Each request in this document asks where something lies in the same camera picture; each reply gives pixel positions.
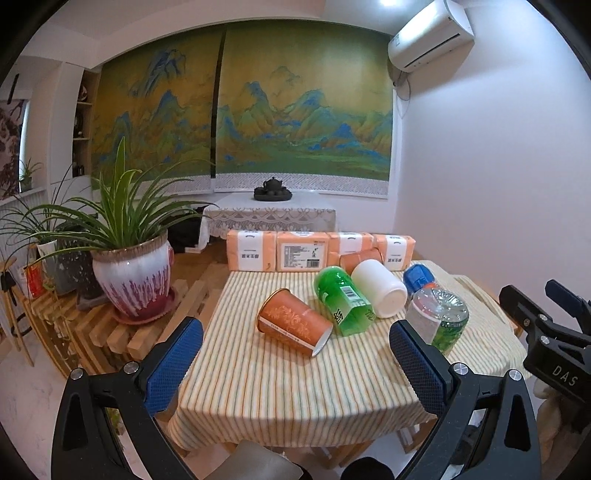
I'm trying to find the white air conditioner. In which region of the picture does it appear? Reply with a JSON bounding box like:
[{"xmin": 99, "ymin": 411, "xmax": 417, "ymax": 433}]
[{"xmin": 388, "ymin": 0, "xmax": 476, "ymax": 71}]

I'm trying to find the white cup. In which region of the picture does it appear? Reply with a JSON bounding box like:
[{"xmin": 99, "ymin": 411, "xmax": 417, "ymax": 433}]
[{"xmin": 352, "ymin": 259, "xmax": 408, "ymax": 319}]

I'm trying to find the blue capped bottle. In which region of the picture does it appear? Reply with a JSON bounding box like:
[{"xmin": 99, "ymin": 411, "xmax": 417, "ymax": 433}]
[{"xmin": 403, "ymin": 263, "xmax": 437, "ymax": 301}]

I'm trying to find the wooden table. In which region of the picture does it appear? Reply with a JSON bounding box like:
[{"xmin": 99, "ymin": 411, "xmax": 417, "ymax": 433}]
[{"xmin": 295, "ymin": 274, "xmax": 526, "ymax": 469}]

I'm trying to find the wooden stool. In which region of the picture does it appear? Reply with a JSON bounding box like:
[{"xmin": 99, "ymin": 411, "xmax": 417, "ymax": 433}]
[{"xmin": 0, "ymin": 257, "xmax": 34, "ymax": 366}]

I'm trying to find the red plant saucer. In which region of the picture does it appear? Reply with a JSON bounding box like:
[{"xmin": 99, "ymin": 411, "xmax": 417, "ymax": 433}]
[{"xmin": 111, "ymin": 288, "xmax": 178, "ymax": 326}]

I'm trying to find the spider plant in glazed pot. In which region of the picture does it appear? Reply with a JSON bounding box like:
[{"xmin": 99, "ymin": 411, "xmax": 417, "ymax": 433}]
[{"xmin": 28, "ymin": 136, "xmax": 218, "ymax": 320}]

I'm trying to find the striped tablecloth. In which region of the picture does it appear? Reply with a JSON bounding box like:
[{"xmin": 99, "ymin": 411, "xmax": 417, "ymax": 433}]
[{"xmin": 167, "ymin": 259, "xmax": 525, "ymax": 450}]

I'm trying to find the green plastic bottle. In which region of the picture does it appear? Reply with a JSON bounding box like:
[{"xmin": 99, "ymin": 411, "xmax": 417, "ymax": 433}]
[{"xmin": 314, "ymin": 266, "xmax": 379, "ymax": 337}]

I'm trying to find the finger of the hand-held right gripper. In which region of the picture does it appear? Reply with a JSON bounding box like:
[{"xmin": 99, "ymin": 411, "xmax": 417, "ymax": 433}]
[
  {"xmin": 545, "ymin": 279, "xmax": 591, "ymax": 325},
  {"xmin": 499, "ymin": 284, "xmax": 563, "ymax": 345}
]

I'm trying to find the orange tissue pack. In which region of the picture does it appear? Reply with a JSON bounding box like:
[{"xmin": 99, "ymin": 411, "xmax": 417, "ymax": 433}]
[
  {"xmin": 276, "ymin": 231, "xmax": 331, "ymax": 273},
  {"xmin": 341, "ymin": 249, "xmax": 384, "ymax": 276},
  {"xmin": 226, "ymin": 229, "xmax": 278, "ymax": 272},
  {"xmin": 373, "ymin": 234, "xmax": 416, "ymax": 271},
  {"xmin": 329, "ymin": 232, "xmax": 375, "ymax": 259}
]

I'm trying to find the lace covered table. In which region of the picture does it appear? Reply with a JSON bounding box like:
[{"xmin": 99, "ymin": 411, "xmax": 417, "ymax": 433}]
[{"xmin": 201, "ymin": 193, "xmax": 338, "ymax": 246}]

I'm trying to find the clear bottle with green label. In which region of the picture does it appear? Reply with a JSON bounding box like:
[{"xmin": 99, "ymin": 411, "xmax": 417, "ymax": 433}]
[{"xmin": 406, "ymin": 284, "xmax": 470, "ymax": 355}]

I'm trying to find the dark tea set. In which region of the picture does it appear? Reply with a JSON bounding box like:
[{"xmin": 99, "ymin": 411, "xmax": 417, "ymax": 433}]
[{"xmin": 253, "ymin": 176, "xmax": 294, "ymax": 202}]

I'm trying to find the dark speckled plant pot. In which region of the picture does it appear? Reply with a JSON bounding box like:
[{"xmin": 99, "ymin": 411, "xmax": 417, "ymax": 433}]
[{"xmin": 55, "ymin": 237, "xmax": 105, "ymax": 301}]

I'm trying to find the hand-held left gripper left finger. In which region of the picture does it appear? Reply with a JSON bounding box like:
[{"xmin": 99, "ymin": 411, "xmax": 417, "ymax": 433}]
[{"xmin": 51, "ymin": 318, "xmax": 206, "ymax": 480}]

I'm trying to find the wooden slatted plant rack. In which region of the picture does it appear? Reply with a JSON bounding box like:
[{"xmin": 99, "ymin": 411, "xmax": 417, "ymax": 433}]
[{"xmin": 28, "ymin": 277, "xmax": 208, "ymax": 376}]

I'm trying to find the white plant pot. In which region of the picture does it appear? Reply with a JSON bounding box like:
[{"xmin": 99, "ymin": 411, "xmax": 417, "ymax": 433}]
[{"xmin": 36, "ymin": 239, "xmax": 59, "ymax": 288}]

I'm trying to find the orange paper cup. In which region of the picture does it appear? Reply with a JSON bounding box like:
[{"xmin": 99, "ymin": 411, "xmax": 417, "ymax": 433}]
[{"xmin": 257, "ymin": 288, "xmax": 334, "ymax": 358}]

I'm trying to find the landscape painting roller blind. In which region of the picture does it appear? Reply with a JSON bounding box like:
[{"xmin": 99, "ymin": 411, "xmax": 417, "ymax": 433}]
[
  {"xmin": 211, "ymin": 21, "xmax": 396, "ymax": 200},
  {"xmin": 90, "ymin": 34, "xmax": 223, "ymax": 195}
]

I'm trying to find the wooden wall shelf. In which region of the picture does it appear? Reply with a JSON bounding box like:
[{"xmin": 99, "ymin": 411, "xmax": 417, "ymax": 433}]
[{"xmin": 71, "ymin": 69, "xmax": 102, "ymax": 179}]

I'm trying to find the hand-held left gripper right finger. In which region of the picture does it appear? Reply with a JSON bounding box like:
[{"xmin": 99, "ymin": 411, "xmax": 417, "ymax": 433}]
[{"xmin": 389, "ymin": 318, "xmax": 542, "ymax": 480}]

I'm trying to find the small potted plant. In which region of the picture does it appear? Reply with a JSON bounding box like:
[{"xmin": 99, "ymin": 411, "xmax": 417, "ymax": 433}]
[{"xmin": 18, "ymin": 158, "xmax": 44, "ymax": 193}]

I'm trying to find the black bag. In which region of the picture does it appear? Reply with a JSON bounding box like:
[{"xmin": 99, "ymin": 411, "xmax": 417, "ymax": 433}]
[{"xmin": 167, "ymin": 205, "xmax": 206, "ymax": 254}]

